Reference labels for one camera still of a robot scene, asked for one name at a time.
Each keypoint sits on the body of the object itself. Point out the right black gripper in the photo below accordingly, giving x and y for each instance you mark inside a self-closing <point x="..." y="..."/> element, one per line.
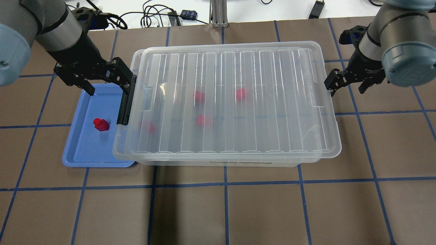
<point x="365" y="62"/>

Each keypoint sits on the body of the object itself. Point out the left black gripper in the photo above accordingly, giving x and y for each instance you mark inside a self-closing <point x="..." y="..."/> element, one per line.
<point x="77" y="54"/>

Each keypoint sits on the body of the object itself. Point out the red block with peg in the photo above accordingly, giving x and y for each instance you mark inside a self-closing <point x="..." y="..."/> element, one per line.
<point x="101" y="124"/>

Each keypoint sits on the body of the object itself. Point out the clear plastic box lid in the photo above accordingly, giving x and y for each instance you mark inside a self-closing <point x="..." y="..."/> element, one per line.
<point x="235" y="102"/>

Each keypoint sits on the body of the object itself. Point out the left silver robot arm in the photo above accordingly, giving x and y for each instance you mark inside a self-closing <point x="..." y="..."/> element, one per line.
<point x="63" y="33"/>

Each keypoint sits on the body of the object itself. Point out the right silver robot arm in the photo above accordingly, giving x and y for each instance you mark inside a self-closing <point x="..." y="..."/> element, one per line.
<point x="398" y="46"/>

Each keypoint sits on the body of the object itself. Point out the blue plastic tray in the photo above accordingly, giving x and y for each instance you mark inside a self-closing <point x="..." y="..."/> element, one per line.
<point x="85" y="145"/>

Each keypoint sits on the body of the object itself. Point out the red hollow block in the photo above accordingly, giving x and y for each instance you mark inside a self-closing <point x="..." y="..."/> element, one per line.
<point x="149" y="126"/>

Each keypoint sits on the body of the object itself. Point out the clear plastic storage box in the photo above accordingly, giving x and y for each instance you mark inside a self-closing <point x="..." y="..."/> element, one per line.
<point x="143" y="136"/>

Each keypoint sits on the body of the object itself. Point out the red cube block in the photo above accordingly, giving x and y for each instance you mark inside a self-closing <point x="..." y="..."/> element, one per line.
<point x="199" y="97"/>

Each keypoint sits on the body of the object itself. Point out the red block under lid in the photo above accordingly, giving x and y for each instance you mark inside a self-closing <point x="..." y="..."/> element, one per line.
<point x="204" y="121"/>

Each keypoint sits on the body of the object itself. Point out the red block far side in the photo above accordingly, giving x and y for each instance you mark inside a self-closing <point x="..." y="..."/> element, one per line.
<point x="240" y="94"/>

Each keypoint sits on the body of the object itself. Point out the black power adapter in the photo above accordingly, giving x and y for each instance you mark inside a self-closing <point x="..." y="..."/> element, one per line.
<point x="316" y="9"/>

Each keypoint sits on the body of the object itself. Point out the aluminium frame post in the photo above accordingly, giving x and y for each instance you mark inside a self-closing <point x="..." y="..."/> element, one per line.
<point x="218" y="10"/>

